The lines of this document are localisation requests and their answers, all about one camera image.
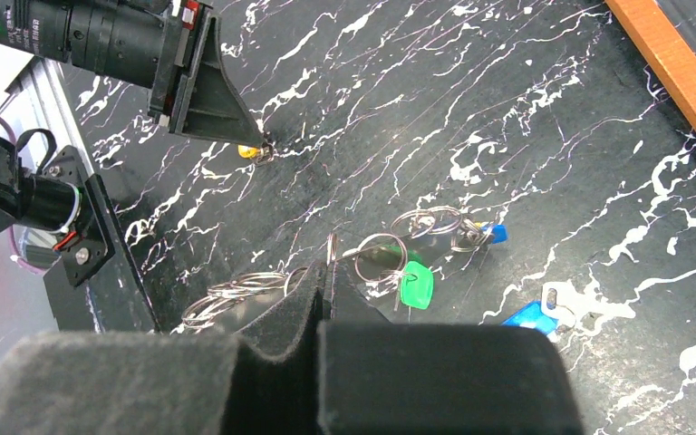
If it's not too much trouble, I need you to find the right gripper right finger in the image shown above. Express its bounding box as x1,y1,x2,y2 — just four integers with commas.
317,262,584,434

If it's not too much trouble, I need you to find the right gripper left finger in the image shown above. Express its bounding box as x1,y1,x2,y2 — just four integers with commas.
0,262,327,434

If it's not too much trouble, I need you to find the blue key tag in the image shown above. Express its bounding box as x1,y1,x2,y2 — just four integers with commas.
500,300,559,336
480,223,508,245

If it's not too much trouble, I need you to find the silver metal keyring plate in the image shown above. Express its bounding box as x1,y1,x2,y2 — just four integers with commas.
173,206,498,334

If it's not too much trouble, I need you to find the green key tag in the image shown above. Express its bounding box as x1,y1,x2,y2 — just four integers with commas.
399,261,435,310

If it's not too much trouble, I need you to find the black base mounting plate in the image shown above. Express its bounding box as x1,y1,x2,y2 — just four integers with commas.
43,146,159,333

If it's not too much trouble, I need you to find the yellow key tag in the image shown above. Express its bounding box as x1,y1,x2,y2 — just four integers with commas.
237,145,262,160

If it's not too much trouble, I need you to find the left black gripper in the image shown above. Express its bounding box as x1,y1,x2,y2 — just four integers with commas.
0,1,266,148

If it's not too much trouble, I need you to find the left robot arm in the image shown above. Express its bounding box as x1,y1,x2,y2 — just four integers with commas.
0,1,267,268

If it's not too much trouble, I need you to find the orange wooden rack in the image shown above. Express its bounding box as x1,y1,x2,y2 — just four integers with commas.
605,0,696,131

